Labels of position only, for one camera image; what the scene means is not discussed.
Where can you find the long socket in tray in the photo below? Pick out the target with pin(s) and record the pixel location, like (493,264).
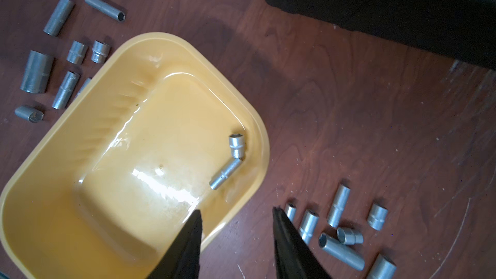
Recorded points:
(224,173)

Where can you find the slim silver socket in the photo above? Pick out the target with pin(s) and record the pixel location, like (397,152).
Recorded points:
(59,17)

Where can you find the long silver socket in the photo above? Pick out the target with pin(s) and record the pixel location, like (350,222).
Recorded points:
(107,9)

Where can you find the black plastic toolbox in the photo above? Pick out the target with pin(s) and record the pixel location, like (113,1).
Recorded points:
(460,29)

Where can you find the yellow plastic tray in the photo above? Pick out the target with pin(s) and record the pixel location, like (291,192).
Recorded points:
(107,190)

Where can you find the short socket in tray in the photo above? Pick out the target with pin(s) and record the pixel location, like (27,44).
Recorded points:
(237,145)

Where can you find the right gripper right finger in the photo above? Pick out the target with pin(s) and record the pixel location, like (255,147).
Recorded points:
(293,258)

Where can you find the silver socket lowest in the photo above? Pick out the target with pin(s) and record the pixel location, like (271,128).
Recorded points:
(30,114)

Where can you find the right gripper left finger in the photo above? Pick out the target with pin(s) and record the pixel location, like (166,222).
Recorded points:
(182,259)

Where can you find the short silver socket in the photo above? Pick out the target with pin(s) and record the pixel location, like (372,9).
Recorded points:
(349,236)
(377,217)
(77,53)
(100,52)

